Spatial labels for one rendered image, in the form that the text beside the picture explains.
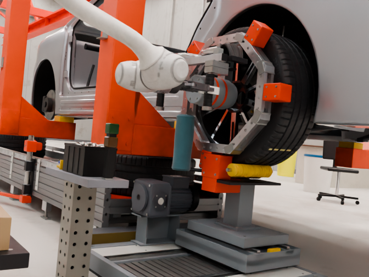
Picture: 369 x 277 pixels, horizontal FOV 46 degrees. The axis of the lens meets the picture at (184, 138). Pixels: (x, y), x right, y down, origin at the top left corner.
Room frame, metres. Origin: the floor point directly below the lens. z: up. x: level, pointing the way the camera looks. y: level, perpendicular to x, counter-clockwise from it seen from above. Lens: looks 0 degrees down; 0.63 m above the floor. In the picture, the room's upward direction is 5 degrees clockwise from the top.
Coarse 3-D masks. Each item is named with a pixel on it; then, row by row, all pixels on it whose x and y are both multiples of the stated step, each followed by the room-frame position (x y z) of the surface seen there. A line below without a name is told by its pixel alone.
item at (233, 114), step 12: (240, 72) 2.05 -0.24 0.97; (252, 72) 1.97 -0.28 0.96; (240, 84) 2.08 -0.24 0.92; (252, 96) 2.00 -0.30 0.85; (228, 108) 2.08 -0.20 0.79; (240, 108) 2.01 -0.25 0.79; (204, 120) 2.21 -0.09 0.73; (216, 120) 2.26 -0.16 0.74; (228, 120) 2.32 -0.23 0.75; (216, 132) 2.13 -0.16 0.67; (228, 132) 2.26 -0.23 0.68; (228, 144) 2.12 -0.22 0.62
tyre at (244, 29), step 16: (272, 48) 1.85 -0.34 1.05; (288, 48) 1.88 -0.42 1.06; (288, 64) 1.81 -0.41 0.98; (304, 64) 1.89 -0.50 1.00; (288, 80) 1.78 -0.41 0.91; (304, 80) 1.85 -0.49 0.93; (304, 96) 1.84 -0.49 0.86; (272, 112) 1.83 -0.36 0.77; (288, 112) 1.80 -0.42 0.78; (304, 112) 1.86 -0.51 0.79; (272, 128) 1.82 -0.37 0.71; (288, 128) 1.83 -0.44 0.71; (304, 128) 1.89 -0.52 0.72; (256, 144) 1.88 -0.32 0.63; (272, 144) 1.85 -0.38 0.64; (288, 144) 1.90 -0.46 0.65; (240, 160) 1.96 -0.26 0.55; (256, 160) 1.94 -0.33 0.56; (272, 160) 1.99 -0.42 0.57
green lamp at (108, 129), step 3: (108, 123) 1.59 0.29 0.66; (111, 123) 1.58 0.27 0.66; (105, 126) 1.60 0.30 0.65; (108, 126) 1.59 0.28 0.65; (111, 126) 1.58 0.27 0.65; (114, 126) 1.59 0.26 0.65; (117, 126) 1.59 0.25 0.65; (105, 129) 1.60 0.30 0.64; (108, 129) 1.58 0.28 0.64; (111, 129) 1.58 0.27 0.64; (114, 129) 1.59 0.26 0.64; (117, 129) 1.59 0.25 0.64; (105, 132) 1.60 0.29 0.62; (108, 132) 1.58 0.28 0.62; (111, 132) 1.58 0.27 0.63; (114, 132) 1.59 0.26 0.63; (117, 132) 1.60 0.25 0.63
